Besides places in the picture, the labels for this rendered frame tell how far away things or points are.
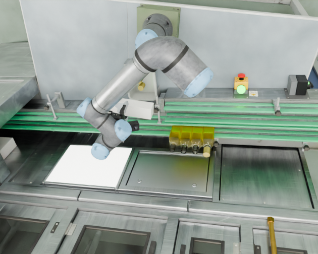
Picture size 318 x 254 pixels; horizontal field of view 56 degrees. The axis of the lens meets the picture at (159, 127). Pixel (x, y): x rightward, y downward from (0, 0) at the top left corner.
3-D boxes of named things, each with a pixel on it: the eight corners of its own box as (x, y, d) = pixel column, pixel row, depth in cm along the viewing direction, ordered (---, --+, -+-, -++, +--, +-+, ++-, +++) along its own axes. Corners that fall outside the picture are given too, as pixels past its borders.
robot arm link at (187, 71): (166, 40, 143) (189, 44, 91) (188, 62, 147) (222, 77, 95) (149, 58, 144) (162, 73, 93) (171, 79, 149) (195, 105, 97)
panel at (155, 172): (70, 146, 188) (42, 186, 161) (68, 143, 186) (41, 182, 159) (215, 154, 168) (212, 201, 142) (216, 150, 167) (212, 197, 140)
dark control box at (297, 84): (286, 87, 161) (288, 95, 155) (288, 74, 157) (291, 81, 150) (303, 87, 160) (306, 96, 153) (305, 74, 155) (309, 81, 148)
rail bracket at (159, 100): (159, 115, 172) (155, 128, 162) (156, 89, 163) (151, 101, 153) (164, 115, 172) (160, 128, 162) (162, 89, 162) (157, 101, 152)
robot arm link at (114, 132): (108, 120, 111) (92, 134, 117) (130, 138, 115) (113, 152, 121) (114, 109, 118) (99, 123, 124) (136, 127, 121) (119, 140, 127)
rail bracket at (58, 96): (64, 104, 194) (47, 124, 176) (57, 80, 185) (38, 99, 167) (71, 104, 193) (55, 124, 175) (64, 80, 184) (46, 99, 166)
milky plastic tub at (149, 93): (133, 93, 183) (128, 100, 176) (126, 58, 170) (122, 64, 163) (160, 93, 179) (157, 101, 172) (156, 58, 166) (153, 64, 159)
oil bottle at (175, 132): (174, 125, 175) (168, 148, 158) (174, 117, 171) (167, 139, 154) (184, 125, 173) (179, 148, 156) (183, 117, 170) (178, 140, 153)
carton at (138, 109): (107, 96, 151) (103, 102, 147) (153, 102, 148) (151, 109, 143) (108, 106, 155) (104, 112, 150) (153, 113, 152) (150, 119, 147)
